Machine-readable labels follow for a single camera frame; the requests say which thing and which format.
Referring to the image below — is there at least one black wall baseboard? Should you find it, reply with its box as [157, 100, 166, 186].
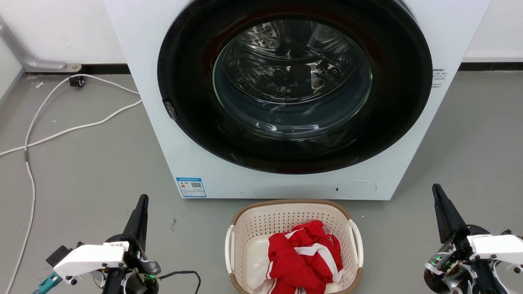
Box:
[458, 62, 523, 72]
[25, 63, 131, 76]

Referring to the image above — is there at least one round white filter cover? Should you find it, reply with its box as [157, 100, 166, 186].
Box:
[333, 180, 377, 200]

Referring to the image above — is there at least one white front-load washing machine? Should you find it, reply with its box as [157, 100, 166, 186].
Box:
[103, 0, 492, 201]

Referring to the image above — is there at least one black round glass washer door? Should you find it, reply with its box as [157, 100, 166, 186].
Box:
[157, 0, 434, 175]

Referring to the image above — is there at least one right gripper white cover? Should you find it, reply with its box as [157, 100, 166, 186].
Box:
[424, 184, 523, 294]

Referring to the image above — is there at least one thin white power cord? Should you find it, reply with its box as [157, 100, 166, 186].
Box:
[4, 74, 141, 294]

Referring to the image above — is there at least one red and white garment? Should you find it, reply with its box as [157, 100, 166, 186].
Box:
[246, 220, 344, 294]

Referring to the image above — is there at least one blue energy label sticker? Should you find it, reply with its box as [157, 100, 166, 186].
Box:
[176, 177, 207, 198]

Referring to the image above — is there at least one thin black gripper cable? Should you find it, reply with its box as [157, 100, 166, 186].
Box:
[157, 270, 202, 294]

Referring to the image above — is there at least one small printed text label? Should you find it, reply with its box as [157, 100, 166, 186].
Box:
[431, 68, 448, 89]

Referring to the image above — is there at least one beige plastic laundry basket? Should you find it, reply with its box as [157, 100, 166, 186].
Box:
[224, 199, 364, 294]

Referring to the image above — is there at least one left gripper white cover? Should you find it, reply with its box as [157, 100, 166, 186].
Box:
[46, 194, 161, 294]

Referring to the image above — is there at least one teal cable connector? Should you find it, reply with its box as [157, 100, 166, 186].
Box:
[32, 272, 63, 294]

